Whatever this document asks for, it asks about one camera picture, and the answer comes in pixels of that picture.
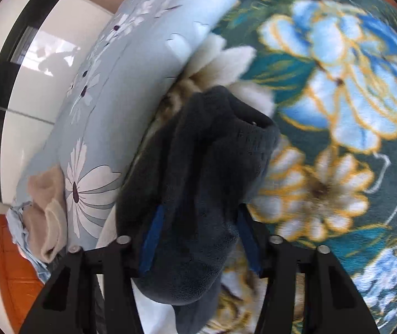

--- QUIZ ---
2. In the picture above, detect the black and white fleece jacket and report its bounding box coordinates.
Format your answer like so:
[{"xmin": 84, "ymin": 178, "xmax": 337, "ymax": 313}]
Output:
[{"xmin": 97, "ymin": 86, "xmax": 279, "ymax": 333}]

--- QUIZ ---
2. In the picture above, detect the orange wooden headboard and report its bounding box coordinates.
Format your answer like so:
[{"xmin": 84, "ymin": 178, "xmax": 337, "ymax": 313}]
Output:
[{"xmin": 0, "ymin": 214, "xmax": 44, "ymax": 333}]

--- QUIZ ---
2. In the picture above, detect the light blue shirt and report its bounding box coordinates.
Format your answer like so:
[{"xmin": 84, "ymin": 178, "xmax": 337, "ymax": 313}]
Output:
[{"xmin": 6, "ymin": 201, "xmax": 50, "ymax": 284}]

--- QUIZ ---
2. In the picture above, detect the beige fleece garment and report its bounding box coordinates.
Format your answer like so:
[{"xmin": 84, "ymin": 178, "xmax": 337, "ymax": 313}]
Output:
[{"xmin": 23, "ymin": 165, "xmax": 68, "ymax": 264}]

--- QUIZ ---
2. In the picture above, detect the light blue floral duvet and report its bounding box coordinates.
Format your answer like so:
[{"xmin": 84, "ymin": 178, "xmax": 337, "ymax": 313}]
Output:
[{"xmin": 10, "ymin": 0, "xmax": 272, "ymax": 251}]

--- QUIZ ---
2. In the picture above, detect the teal floral bed blanket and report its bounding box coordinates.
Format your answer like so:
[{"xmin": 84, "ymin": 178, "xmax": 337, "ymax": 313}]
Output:
[{"xmin": 142, "ymin": 0, "xmax": 397, "ymax": 334}]

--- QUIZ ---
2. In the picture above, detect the white and black wardrobe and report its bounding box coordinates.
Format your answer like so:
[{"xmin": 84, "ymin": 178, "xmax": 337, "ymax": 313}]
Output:
[{"xmin": 0, "ymin": 0, "xmax": 112, "ymax": 203}]

